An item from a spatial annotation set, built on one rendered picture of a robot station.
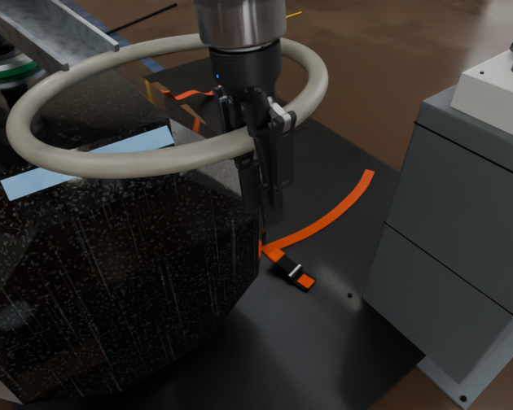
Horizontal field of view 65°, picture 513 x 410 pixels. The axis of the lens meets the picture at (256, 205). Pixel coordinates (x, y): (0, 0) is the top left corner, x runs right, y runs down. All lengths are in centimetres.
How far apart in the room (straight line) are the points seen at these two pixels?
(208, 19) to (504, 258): 88
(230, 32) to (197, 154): 14
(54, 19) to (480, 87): 90
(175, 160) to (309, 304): 111
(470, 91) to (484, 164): 16
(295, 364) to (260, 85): 108
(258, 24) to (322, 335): 117
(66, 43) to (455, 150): 86
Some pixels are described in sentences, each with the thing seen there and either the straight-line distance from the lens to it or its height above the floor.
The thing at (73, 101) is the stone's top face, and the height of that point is 82.
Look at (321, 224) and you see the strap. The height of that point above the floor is 2.
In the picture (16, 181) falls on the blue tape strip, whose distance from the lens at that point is 82.
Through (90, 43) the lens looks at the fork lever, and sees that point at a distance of 94.
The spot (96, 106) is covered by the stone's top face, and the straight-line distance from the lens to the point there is 95.
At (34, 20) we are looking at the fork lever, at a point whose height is 96.
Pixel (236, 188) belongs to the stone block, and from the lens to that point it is 98.
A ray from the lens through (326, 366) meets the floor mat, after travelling 139.
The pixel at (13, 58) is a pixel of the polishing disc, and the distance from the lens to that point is 119.
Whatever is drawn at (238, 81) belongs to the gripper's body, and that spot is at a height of 107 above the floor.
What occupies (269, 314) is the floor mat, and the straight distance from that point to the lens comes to 147.
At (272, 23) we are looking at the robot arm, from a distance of 42.
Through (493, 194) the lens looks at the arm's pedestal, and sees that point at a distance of 103.
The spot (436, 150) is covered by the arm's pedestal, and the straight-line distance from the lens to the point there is 105.
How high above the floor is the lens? 126
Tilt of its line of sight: 43 degrees down
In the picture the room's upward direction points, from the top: straight up
